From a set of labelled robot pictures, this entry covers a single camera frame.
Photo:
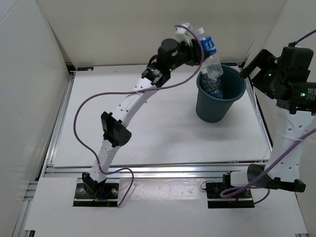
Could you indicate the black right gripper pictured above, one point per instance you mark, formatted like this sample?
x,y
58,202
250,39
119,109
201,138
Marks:
x,y
262,57

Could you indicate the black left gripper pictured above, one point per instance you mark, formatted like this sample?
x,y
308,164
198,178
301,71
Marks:
x,y
195,52

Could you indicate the clear bottle blue label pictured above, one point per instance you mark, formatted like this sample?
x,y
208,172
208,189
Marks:
x,y
212,65
216,89

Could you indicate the clear unlabelled plastic bottle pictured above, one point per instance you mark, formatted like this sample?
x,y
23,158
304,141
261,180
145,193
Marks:
x,y
208,83

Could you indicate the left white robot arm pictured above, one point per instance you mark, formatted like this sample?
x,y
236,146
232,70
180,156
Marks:
x,y
115,122

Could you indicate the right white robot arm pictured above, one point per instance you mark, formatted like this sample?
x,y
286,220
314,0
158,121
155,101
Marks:
x,y
284,79

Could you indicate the dark teal plastic bin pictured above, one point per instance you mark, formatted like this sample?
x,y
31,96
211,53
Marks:
x,y
211,109

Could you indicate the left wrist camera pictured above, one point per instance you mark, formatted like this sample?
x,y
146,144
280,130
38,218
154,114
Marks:
x,y
175,52

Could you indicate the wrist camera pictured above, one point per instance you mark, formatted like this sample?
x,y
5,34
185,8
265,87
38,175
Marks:
x,y
175,52
295,58

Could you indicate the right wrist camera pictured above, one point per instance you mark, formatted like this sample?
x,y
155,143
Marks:
x,y
295,58

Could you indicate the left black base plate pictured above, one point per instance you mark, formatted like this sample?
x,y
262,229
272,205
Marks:
x,y
105,196

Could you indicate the aluminium table frame rail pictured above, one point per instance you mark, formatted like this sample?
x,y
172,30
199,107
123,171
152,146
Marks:
x,y
170,154

